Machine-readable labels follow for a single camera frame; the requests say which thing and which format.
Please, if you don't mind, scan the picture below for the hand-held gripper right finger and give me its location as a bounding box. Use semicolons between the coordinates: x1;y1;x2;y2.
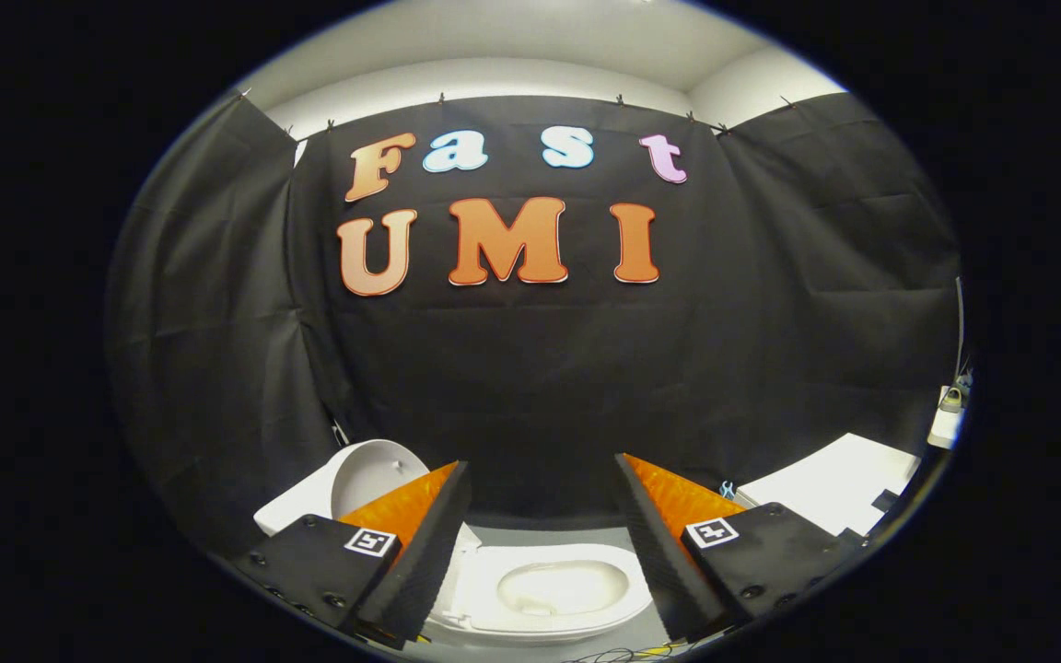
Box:
615;453;868;644

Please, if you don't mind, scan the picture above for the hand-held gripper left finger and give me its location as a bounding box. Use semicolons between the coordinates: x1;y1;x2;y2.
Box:
234;461;474;651

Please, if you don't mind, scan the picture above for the white toilet seat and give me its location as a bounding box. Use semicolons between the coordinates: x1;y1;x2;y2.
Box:
427;541;657;643

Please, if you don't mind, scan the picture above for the white toilet with tank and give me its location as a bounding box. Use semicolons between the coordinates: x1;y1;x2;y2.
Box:
253;459;657;645

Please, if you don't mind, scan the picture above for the white drawer cabinet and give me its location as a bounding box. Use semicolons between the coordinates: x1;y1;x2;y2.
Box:
734;432;921;538

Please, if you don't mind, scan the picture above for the black backdrop cloth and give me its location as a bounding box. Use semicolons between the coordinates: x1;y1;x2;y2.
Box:
105;90;962;558

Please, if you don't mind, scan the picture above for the white side shelf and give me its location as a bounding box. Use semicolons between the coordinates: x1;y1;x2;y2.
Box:
926;368;972;451

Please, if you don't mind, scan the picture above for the row of black clips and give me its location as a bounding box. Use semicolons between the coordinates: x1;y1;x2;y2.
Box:
234;87;800;141

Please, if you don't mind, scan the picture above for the bundle of thin cables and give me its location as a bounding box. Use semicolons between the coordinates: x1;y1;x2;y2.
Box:
565;644;681;663

